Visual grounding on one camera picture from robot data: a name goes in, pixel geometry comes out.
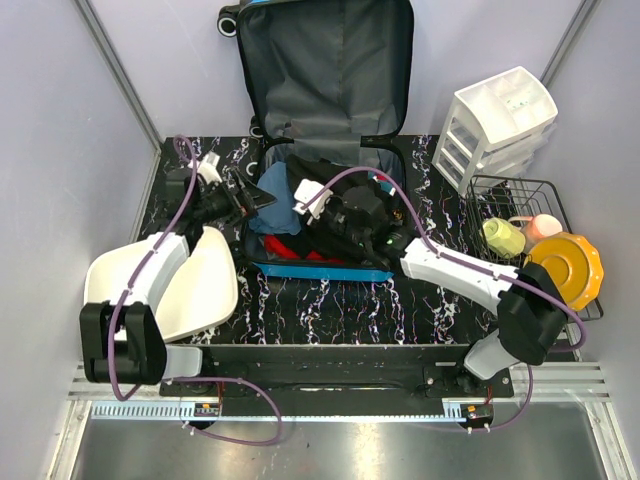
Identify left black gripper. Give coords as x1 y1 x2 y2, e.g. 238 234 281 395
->
194 168 277 230

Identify blue garment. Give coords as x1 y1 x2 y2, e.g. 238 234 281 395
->
249 162 301 235

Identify black garment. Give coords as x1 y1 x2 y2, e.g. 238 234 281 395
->
297 171 406 266

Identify blue fish print suitcase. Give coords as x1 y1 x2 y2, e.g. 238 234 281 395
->
215 0 416 284

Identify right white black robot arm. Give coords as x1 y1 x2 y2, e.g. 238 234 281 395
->
311 186 568 397

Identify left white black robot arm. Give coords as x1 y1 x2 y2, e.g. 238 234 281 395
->
79 164 276 396

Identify teal white striped towel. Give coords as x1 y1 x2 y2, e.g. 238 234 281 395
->
368 172 396 196

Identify red garment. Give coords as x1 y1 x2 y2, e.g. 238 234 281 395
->
263 234 328 262

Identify white plastic basin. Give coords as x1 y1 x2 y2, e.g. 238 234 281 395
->
84 226 238 343

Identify pale green cup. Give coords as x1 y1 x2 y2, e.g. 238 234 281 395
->
482 217 526 259

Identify white plastic drawer organizer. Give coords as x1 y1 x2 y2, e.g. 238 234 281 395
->
432 66 558 197

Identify pink cup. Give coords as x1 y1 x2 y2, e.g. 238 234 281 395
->
509 214 563 243

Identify yellow scalloped plate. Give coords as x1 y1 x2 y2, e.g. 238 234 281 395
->
524 232 604 312

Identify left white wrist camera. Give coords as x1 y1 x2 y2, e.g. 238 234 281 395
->
197 151 222 184

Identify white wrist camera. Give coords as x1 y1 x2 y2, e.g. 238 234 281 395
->
293 179 333 226
197 151 222 184

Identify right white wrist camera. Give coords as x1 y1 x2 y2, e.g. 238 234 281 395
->
293 179 333 226

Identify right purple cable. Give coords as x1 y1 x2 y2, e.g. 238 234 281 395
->
304 167 586 432

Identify purple cable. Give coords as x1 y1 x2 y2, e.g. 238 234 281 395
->
304 167 586 432
107 134 284 446

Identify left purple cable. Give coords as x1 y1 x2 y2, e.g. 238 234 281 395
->
107 134 284 446

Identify black wire dish rack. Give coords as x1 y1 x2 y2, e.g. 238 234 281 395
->
465 175 604 321

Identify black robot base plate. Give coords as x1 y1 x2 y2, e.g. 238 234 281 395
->
200 344 515 399

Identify aluminium slotted rail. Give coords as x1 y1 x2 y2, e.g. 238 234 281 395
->
68 363 610 423

